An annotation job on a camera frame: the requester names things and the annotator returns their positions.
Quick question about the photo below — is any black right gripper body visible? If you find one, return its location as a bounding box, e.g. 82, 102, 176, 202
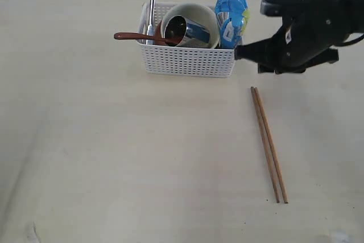
275, 0, 363, 74

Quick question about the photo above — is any brown wooden chopstick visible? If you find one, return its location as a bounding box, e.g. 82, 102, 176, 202
250, 87, 280, 203
254, 87, 288, 204

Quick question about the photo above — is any steel table knife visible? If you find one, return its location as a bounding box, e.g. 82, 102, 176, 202
147, 0, 155, 36

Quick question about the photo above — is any dark red wooden spoon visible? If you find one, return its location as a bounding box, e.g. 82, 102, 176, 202
114, 32, 181, 45

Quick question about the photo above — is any blue snack packet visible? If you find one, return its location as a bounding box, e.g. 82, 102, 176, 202
214, 0, 250, 50

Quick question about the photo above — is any white perforated plastic basket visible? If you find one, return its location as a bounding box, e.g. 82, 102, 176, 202
138, 3, 235, 78

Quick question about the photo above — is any cream ceramic bowl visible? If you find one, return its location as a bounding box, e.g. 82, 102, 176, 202
156, 2, 220, 48

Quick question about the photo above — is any shiny steel cup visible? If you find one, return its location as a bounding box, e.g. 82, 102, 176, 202
164, 15, 210, 48

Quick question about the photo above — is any small dark red dish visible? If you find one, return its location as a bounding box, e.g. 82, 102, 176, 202
154, 22, 166, 46

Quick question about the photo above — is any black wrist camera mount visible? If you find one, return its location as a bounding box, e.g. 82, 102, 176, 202
260, 0, 312, 17

